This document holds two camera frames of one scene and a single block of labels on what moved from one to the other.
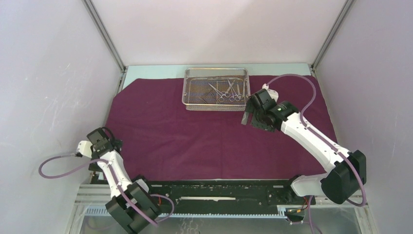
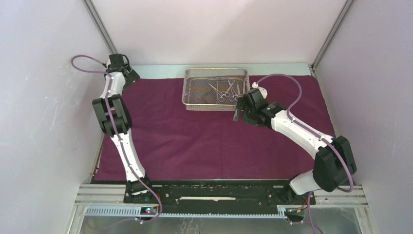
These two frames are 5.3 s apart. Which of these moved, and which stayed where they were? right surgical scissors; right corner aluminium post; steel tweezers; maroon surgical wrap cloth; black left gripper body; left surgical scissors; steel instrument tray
Moved: black left gripper body
Stayed: steel tweezers; maroon surgical wrap cloth; right surgical scissors; right corner aluminium post; steel instrument tray; left surgical scissors
